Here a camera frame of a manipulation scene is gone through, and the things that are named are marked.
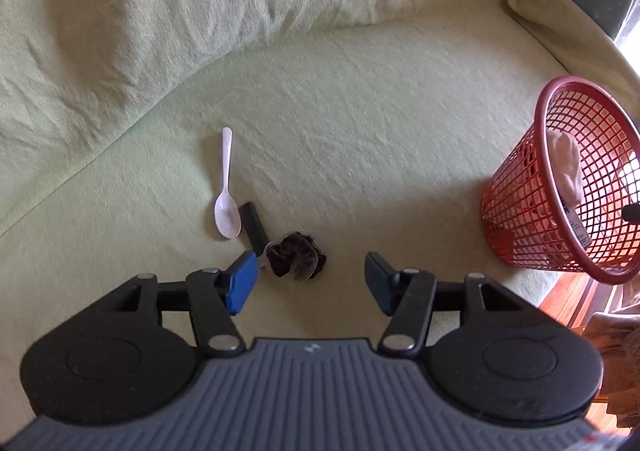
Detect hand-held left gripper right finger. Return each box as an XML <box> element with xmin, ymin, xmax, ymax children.
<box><xmin>364</xmin><ymin>251</ymin><xmax>526</xmax><ymax>357</ymax></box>

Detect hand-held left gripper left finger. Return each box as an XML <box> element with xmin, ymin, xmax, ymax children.
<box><xmin>107</xmin><ymin>250</ymin><xmax>260</xmax><ymax>358</ymax></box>

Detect dark purple scrunchie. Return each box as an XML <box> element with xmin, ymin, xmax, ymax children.
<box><xmin>264</xmin><ymin>231</ymin><xmax>328</xmax><ymax>282</ymax></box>

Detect pink sock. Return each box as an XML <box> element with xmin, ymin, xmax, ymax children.
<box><xmin>547</xmin><ymin>131</ymin><xmax>586</xmax><ymax>209</ymax></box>

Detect red plastic mesh basket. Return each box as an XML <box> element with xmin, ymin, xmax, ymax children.
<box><xmin>481</xmin><ymin>76</ymin><xmax>640</xmax><ymax>285</ymax></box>

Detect black stick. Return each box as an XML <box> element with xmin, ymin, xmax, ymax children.
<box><xmin>238</xmin><ymin>202</ymin><xmax>271</xmax><ymax>257</ymax></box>

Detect white plastic spoon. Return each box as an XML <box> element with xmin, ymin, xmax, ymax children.
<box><xmin>214</xmin><ymin>127</ymin><xmax>243</xmax><ymax>240</ymax></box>

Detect chair with pink quilted cover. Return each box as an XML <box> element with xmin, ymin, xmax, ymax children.
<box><xmin>585</xmin><ymin>311</ymin><xmax>640</xmax><ymax>432</ymax></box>

